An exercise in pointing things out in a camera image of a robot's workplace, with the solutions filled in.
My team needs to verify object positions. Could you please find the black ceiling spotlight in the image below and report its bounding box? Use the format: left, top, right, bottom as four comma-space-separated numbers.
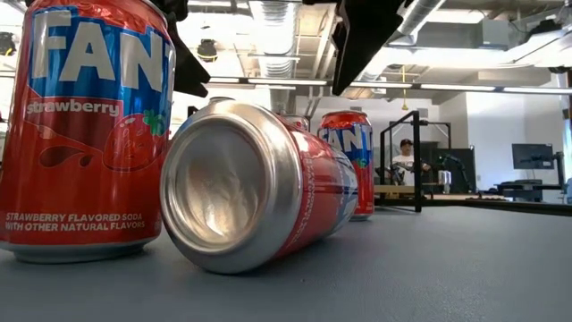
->
196, 38, 219, 63
0, 31, 18, 57

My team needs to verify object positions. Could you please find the red Fanta strawberry can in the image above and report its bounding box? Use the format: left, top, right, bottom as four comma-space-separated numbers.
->
159, 100, 360, 275
316, 110, 375, 223
0, 0, 178, 265

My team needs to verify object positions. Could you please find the dark office desk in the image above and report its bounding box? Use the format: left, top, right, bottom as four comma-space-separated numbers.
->
493, 178, 567, 203

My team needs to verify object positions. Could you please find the long ceiling light strip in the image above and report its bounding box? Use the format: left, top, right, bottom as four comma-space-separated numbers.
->
203, 75, 572, 96

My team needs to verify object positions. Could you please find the black monitor on stand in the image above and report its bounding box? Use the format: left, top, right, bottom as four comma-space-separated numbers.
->
511, 142, 566, 189

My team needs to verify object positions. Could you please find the silver ribbed ventilation duct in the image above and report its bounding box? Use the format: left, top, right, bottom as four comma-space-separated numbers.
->
248, 0, 299, 80

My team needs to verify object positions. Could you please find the yellow hanging cord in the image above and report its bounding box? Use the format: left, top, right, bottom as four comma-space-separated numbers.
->
400, 64, 410, 112

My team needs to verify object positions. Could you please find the person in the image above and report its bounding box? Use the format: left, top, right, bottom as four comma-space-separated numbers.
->
384, 138, 433, 187

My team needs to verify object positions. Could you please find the black aluminium table frame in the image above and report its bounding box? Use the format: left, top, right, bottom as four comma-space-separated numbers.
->
374, 194, 572, 218

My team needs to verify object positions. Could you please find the wooden shelf with wire frame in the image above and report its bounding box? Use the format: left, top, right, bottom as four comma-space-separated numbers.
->
374, 110, 452, 214

